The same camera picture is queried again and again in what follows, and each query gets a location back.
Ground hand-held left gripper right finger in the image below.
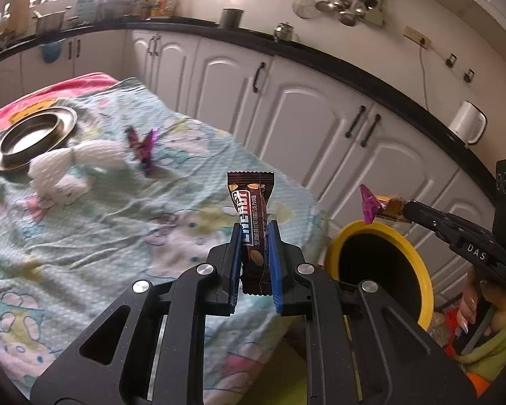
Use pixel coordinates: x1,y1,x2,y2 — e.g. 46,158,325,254
266,219,479,405

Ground pale green spatula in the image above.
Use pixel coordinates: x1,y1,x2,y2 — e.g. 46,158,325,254
365,0,385,29

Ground steel cooking pot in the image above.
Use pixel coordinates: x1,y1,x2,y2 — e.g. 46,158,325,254
33,9,67,35

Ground hanging wire strainer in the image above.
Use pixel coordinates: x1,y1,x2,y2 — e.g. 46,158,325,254
292,0,322,20

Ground power cable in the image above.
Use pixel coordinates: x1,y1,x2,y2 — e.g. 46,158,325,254
418,44,431,112

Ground brown snack bar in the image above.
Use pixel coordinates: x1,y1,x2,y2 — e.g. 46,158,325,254
228,171,275,296

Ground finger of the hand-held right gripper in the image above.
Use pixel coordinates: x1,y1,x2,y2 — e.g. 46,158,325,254
404,200,461,246

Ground white kettle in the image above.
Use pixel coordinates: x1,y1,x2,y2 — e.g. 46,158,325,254
449,101,488,145

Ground wall power strip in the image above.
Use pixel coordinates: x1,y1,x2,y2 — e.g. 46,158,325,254
405,26,431,48

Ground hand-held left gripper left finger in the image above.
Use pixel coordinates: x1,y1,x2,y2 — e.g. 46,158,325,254
29,221,243,405

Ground yellow trash bin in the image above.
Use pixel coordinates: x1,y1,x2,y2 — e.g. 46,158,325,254
324,220,435,332

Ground person's right hand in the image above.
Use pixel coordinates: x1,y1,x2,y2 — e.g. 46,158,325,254
456,268,506,347

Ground metal teapot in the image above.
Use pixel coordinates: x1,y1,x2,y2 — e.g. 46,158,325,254
273,22,298,43

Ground person's right forearm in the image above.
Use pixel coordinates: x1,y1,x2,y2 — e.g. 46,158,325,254
454,299,506,384

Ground purple candy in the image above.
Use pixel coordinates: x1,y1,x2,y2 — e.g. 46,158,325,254
124,127,160,178
360,184,407,225

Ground hanging kitchen utensils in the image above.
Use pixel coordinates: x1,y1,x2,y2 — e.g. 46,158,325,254
336,0,365,27

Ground blue plastic holder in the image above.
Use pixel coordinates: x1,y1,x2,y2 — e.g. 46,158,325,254
40,42,62,64

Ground orange cloth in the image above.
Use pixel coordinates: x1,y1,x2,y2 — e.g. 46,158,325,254
432,308,492,398

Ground white kitchen cabinets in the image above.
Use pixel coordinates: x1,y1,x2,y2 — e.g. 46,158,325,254
0,17,506,304

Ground white knitted cloth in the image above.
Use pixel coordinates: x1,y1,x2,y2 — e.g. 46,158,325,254
27,139,125,192

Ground printed blanket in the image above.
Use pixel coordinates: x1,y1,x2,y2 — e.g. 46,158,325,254
0,73,334,401

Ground round metal plate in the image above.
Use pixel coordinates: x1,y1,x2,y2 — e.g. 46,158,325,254
0,105,79,173

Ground row of condiment bottles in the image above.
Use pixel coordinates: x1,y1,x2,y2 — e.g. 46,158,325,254
141,0,186,20

